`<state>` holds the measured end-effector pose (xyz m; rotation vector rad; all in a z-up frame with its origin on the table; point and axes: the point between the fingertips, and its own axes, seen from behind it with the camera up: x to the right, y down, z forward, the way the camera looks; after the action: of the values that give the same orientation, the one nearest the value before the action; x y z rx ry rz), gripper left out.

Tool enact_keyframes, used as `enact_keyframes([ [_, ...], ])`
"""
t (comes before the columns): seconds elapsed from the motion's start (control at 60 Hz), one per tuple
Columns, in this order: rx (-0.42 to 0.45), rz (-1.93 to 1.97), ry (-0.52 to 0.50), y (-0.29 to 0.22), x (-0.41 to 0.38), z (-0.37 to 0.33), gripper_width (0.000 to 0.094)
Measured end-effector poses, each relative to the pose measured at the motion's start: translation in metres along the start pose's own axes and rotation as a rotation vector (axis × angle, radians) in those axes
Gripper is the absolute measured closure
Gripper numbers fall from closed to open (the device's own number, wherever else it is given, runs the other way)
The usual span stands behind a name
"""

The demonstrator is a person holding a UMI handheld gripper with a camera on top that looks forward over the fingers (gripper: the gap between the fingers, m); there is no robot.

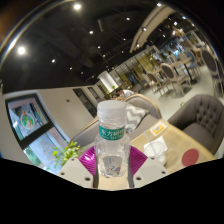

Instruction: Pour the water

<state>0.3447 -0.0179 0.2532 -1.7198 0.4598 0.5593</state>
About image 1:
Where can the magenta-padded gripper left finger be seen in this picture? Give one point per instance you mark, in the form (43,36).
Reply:
(75,171)

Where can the grey curved sofa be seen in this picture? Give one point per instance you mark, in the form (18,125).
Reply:
(85,135)

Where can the clear plastic cup with straw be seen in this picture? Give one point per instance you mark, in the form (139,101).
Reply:
(156,152)

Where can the flat round red coaster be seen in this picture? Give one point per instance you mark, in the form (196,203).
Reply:
(190,157)

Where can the group of ceiling spotlights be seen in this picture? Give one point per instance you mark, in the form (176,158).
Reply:
(21,50)

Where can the clear plastic water bottle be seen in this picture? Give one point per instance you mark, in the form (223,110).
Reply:
(112,133)

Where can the person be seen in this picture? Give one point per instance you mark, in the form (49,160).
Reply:
(124,94)

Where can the white paper napkin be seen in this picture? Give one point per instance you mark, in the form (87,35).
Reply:
(160,140)

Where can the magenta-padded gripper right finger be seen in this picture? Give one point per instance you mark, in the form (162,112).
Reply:
(151,170)

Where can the black-framed wall poster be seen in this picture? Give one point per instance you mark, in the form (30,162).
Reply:
(26,120)

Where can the yellow table card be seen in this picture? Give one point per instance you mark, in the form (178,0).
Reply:
(158,128)

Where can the grey tufted armchair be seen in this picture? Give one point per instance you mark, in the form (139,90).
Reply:
(200,116)

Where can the white round pillar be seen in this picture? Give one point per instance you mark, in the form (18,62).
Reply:
(107,81)

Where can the green potted plant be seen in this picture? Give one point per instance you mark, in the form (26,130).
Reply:
(66,154)

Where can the group of dining chairs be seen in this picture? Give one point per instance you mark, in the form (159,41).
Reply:
(170,75)

